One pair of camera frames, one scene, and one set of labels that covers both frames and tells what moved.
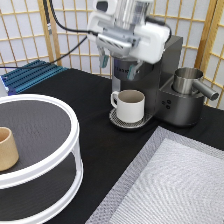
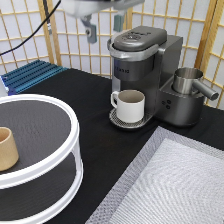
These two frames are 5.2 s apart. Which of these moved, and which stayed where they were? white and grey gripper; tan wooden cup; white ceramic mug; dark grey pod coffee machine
Moved: white and grey gripper
Stayed: dark grey pod coffee machine; tan wooden cup; white ceramic mug
